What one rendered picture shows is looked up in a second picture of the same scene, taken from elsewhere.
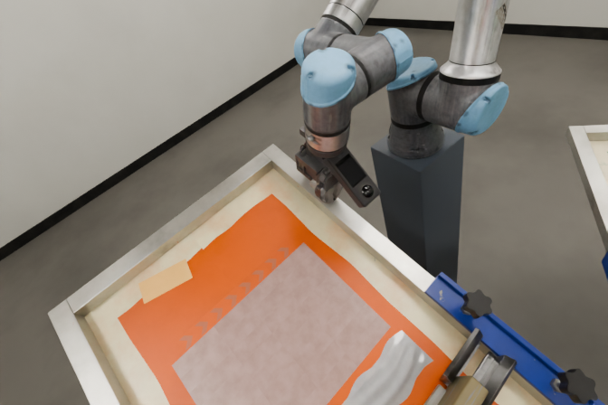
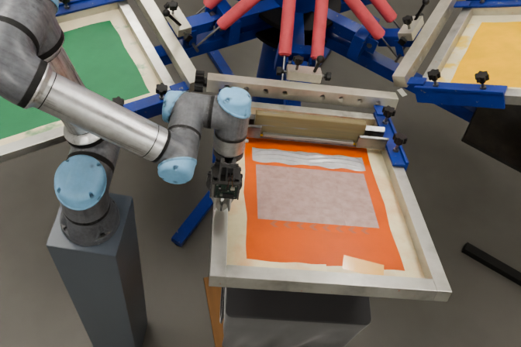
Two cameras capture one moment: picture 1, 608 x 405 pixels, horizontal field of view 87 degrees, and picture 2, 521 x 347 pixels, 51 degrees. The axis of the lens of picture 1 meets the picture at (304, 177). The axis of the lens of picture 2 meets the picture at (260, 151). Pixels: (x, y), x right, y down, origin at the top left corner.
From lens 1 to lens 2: 1.37 m
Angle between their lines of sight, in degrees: 83
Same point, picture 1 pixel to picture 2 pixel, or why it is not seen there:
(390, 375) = (276, 154)
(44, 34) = not seen: outside the picture
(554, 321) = not seen: hidden behind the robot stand
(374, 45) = (194, 95)
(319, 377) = (306, 176)
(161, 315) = (374, 252)
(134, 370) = (401, 241)
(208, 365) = (358, 214)
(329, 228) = (233, 212)
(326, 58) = (233, 94)
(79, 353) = (432, 255)
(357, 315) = (265, 176)
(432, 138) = not seen: hidden behind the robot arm
